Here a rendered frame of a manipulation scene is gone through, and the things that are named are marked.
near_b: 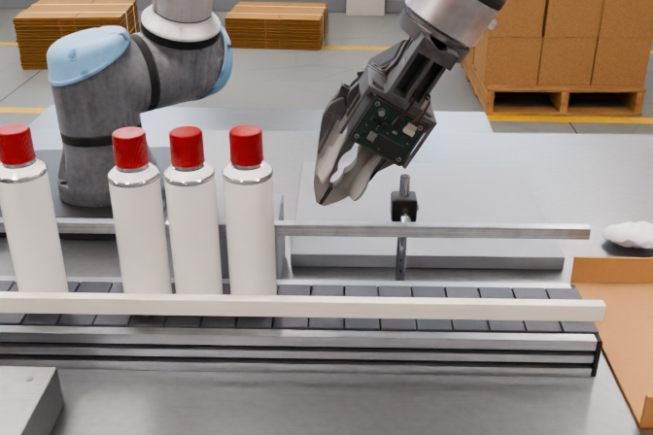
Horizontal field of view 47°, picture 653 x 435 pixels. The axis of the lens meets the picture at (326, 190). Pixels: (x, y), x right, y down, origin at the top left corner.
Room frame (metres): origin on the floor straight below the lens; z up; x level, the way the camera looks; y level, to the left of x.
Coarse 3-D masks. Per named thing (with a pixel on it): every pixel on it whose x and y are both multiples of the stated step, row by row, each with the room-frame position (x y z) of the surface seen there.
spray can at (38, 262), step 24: (0, 144) 0.69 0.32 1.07; (24, 144) 0.70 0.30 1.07; (0, 168) 0.70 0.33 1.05; (24, 168) 0.69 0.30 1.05; (0, 192) 0.69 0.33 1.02; (24, 192) 0.69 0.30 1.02; (48, 192) 0.71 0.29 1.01; (24, 216) 0.68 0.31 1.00; (48, 216) 0.70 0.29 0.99; (24, 240) 0.68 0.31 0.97; (48, 240) 0.69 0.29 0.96; (24, 264) 0.68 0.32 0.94; (48, 264) 0.69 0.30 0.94; (24, 288) 0.68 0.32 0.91; (48, 288) 0.69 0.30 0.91
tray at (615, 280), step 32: (576, 256) 0.82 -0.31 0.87; (608, 256) 0.82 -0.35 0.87; (608, 288) 0.80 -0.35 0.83; (640, 288) 0.80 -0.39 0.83; (608, 320) 0.73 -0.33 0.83; (640, 320) 0.73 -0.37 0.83; (608, 352) 0.67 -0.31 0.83; (640, 352) 0.67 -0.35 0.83; (640, 384) 0.62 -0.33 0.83; (640, 416) 0.57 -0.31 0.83
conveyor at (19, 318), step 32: (0, 288) 0.73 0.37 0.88; (96, 288) 0.73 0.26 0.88; (224, 288) 0.73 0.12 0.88; (288, 288) 0.73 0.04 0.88; (320, 288) 0.73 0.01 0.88; (352, 288) 0.73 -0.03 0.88; (384, 288) 0.73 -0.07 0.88; (416, 288) 0.73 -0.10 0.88; (448, 288) 0.73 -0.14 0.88; (480, 288) 0.73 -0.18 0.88; (512, 288) 0.73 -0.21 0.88; (576, 288) 0.73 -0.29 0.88; (0, 320) 0.67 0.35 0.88; (32, 320) 0.67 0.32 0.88; (64, 320) 0.67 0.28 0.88; (96, 320) 0.67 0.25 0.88; (128, 320) 0.67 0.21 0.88; (160, 320) 0.67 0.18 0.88; (192, 320) 0.67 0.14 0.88; (224, 320) 0.67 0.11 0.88; (256, 320) 0.67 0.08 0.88; (288, 320) 0.67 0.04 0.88; (320, 320) 0.67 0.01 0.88; (352, 320) 0.67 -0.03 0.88; (384, 320) 0.67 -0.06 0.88; (416, 320) 0.67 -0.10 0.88; (448, 320) 0.67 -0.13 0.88; (480, 320) 0.67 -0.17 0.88; (512, 320) 0.67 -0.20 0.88; (544, 320) 0.67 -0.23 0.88
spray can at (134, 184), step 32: (128, 128) 0.71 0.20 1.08; (128, 160) 0.68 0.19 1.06; (128, 192) 0.67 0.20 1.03; (160, 192) 0.70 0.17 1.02; (128, 224) 0.67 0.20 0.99; (160, 224) 0.69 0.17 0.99; (128, 256) 0.67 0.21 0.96; (160, 256) 0.69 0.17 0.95; (128, 288) 0.68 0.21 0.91; (160, 288) 0.68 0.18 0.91
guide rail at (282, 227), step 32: (0, 224) 0.74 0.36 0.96; (64, 224) 0.74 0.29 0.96; (96, 224) 0.74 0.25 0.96; (224, 224) 0.73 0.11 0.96; (288, 224) 0.73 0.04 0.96; (320, 224) 0.73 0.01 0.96; (352, 224) 0.73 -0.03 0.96; (384, 224) 0.73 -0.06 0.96; (416, 224) 0.73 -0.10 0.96; (448, 224) 0.73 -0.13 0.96; (480, 224) 0.73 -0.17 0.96; (512, 224) 0.73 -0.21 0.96; (544, 224) 0.73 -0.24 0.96; (576, 224) 0.73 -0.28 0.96
